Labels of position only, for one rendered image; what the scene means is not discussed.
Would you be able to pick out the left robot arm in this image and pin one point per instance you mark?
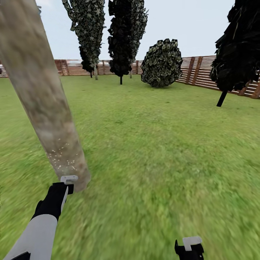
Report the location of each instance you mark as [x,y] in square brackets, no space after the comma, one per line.
[36,242]

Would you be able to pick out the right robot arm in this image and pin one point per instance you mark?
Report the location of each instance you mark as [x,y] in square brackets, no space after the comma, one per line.
[192,249]

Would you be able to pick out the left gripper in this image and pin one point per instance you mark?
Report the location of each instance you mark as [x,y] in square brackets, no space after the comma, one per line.
[70,188]

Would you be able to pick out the bush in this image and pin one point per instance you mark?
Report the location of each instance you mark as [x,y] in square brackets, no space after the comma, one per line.
[162,64]

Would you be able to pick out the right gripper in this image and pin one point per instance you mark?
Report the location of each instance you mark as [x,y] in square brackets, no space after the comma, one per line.
[195,253]

